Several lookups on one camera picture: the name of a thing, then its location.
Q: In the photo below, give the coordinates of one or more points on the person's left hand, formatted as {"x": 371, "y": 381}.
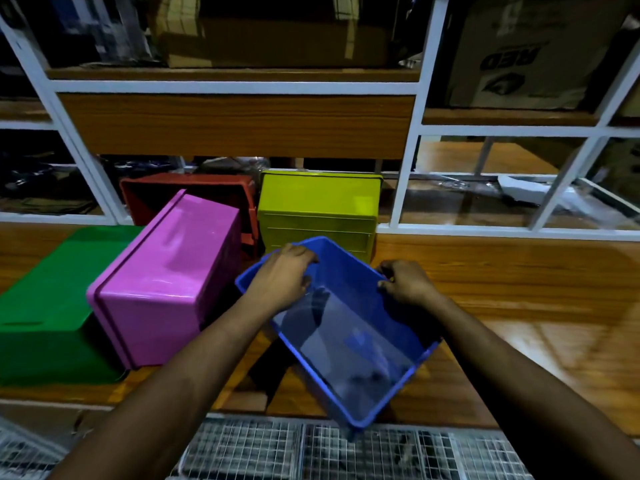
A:
{"x": 277, "y": 282}

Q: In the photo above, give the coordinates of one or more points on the person's right hand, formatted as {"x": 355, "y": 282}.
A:
{"x": 407, "y": 284}

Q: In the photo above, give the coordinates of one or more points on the person's left fingers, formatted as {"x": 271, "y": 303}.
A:
{"x": 305, "y": 257}

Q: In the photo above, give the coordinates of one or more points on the person's right fingers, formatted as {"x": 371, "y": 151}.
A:
{"x": 387, "y": 274}

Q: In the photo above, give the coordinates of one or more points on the blue plastic bin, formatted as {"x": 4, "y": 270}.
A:
{"x": 350, "y": 329}

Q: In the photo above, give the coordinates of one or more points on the person's left forearm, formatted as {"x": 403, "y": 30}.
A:
{"x": 165, "y": 394}

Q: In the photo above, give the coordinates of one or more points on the person's right forearm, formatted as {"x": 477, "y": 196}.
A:
{"x": 530, "y": 394}

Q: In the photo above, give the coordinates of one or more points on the yellow-green plastic bin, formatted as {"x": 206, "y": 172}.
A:
{"x": 320, "y": 209}

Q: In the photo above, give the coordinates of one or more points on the red plastic bin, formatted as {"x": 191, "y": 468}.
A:
{"x": 200, "y": 187}

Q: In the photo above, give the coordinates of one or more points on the pink plastic bin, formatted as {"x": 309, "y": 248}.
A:
{"x": 167, "y": 279}

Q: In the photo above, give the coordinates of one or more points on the wooden shelf board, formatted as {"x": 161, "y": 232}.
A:
{"x": 240, "y": 124}

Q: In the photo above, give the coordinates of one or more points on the clear plastic wrap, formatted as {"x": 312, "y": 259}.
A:
{"x": 565, "y": 197}

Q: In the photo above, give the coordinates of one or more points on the brown cardboard box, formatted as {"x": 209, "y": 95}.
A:
{"x": 275, "y": 39}

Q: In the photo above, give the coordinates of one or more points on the printed cardboard box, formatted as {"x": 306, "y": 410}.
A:
{"x": 525, "y": 54}

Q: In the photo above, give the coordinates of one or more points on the green plastic bin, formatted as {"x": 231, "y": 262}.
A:
{"x": 45, "y": 309}

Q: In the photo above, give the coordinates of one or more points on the white metal shelf frame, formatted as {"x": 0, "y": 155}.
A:
{"x": 240, "y": 87}

